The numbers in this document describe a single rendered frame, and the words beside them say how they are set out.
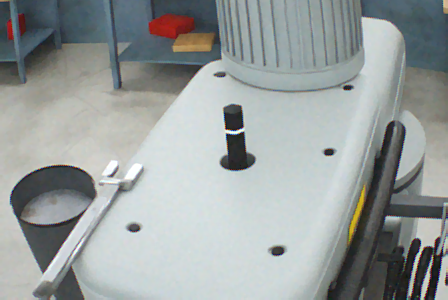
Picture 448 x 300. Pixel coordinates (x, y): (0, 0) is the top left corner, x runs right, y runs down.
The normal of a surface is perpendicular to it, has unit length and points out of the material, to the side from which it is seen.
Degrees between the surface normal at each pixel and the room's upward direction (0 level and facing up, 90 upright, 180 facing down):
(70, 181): 86
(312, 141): 0
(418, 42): 90
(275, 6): 90
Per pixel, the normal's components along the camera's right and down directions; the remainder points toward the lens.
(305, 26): 0.10, 0.51
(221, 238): -0.09, -0.85
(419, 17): -0.33, 0.51
